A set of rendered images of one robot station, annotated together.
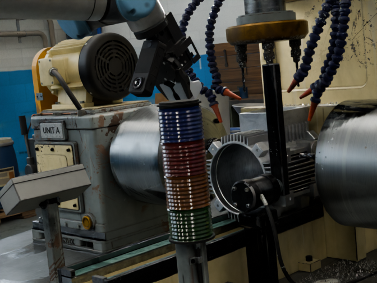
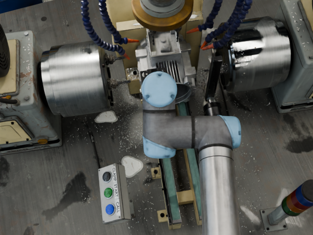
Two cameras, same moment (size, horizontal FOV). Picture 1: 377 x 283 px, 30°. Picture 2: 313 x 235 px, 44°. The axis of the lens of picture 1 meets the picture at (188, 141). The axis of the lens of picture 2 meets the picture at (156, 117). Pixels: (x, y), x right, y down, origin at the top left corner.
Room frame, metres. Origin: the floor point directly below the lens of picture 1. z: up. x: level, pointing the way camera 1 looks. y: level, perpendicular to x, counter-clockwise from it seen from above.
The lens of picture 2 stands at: (1.10, 0.42, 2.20)
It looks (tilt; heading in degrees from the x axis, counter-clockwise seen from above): 65 degrees down; 310
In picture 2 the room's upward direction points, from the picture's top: 4 degrees counter-clockwise
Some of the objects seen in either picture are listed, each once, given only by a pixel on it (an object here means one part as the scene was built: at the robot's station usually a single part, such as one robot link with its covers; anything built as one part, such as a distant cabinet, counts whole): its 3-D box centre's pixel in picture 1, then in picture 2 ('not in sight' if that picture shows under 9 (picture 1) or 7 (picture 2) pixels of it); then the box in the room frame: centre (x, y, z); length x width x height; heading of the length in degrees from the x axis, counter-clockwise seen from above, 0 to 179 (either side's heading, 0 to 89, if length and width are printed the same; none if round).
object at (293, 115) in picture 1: (274, 126); (163, 46); (1.56, -0.19, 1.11); 0.12 x 0.11 x 0.07; 134
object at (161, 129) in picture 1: (180, 123); (309, 193); (0.94, 0.01, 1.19); 0.06 x 0.06 x 0.04
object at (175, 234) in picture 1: (190, 222); (294, 204); (0.94, 0.01, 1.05); 0.06 x 0.06 x 0.04
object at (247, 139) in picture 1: (266, 170); (165, 70); (1.53, -0.17, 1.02); 0.20 x 0.19 x 0.19; 134
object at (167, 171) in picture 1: (184, 156); (304, 197); (0.94, 0.01, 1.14); 0.06 x 0.06 x 0.04
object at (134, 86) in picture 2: not in sight; (136, 79); (1.66, -0.14, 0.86); 0.07 x 0.06 x 0.12; 45
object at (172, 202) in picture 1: (187, 189); (299, 200); (0.94, 0.01, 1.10); 0.06 x 0.06 x 0.04
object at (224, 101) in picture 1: (208, 113); not in sight; (3.72, -0.12, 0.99); 0.24 x 0.22 x 0.24; 53
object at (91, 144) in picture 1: (101, 171); (2, 98); (1.96, 0.25, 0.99); 0.35 x 0.31 x 0.37; 45
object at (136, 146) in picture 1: (157, 155); (65, 80); (1.78, 0.08, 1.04); 0.37 x 0.25 x 0.25; 45
